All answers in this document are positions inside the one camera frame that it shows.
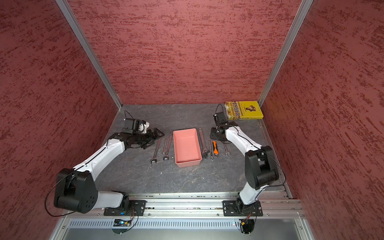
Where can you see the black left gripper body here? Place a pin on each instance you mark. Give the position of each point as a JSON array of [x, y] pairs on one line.
[[143, 139]]

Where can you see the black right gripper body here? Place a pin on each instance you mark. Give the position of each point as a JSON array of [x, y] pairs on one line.
[[216, 134]]

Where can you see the small silver combination wrench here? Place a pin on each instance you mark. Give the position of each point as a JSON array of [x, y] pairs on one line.
[[165, 145]]

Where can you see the orange handled adjustable wrench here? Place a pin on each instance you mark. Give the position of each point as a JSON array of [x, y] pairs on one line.
[[215, 149]]

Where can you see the silver open-end wrench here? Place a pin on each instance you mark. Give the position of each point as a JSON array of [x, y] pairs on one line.
[[205, 150]]

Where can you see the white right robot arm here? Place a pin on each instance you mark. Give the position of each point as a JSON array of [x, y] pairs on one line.
[[261, 168]]

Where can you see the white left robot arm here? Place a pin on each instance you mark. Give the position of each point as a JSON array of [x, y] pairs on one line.
[[76, 190]]

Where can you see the pink plastic storage box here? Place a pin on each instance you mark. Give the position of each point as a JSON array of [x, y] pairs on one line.
[[187, 148]]

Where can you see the yellow book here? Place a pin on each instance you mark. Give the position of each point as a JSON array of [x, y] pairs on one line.
[[243, 110]]

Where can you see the left controller board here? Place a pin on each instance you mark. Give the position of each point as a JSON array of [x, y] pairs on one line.
[[122, 223]]

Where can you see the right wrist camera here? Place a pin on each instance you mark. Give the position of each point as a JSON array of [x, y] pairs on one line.
[[220, 119]]

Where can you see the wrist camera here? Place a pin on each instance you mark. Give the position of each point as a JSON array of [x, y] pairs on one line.
[[220, 119], [134, 126]]

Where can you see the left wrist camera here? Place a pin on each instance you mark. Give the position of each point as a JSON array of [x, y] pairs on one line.
[[134, 126]]

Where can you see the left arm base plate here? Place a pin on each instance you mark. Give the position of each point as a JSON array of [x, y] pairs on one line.
[[130, 208]]

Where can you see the aluminium front rail frame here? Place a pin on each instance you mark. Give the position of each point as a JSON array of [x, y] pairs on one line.
[[193, 216]]

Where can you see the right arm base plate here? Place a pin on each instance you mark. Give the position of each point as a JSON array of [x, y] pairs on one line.
[[238, 209]]

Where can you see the aluminium corner post right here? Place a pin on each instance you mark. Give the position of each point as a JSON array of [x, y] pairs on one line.
[[289, 40]]

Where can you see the aluminium corner post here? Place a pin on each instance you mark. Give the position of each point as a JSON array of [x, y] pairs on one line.
[[289, 40], [79, 33]]

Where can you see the aluminium corner post left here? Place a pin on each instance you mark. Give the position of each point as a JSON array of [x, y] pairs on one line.
[[79, 33]]

